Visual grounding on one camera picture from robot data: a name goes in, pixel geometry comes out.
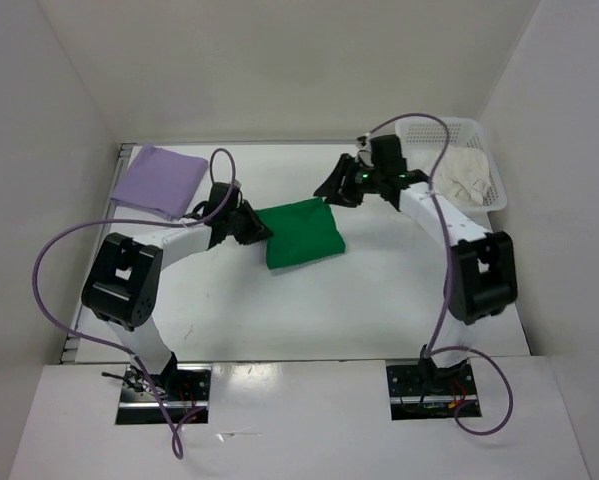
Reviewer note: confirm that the aluminium table edge rail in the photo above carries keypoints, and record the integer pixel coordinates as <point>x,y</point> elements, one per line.
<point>101,268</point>

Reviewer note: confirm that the green t-shirt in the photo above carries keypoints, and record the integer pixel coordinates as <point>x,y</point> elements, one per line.
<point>303,232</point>

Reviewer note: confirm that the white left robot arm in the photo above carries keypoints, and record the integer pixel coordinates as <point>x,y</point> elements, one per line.
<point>122,286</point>

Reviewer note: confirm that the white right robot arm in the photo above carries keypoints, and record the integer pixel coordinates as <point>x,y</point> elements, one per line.
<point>480,280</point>

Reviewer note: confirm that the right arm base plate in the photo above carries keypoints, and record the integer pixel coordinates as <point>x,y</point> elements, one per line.
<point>418,390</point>

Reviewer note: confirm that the white plastic basket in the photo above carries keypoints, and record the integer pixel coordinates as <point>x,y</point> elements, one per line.
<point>417,132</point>

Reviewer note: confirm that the purple t-shirt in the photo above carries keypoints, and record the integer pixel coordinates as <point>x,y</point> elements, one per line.
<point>160,182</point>

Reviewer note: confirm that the white t-shirt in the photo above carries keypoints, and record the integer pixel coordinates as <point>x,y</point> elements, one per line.
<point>462,177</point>

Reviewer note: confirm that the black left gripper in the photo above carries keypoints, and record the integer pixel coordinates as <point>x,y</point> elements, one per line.
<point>257,230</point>

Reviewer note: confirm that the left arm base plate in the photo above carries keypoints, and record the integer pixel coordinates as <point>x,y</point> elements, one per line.
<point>187,401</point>

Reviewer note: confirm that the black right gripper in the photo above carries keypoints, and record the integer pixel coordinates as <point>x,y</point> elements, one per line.
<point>332,186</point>

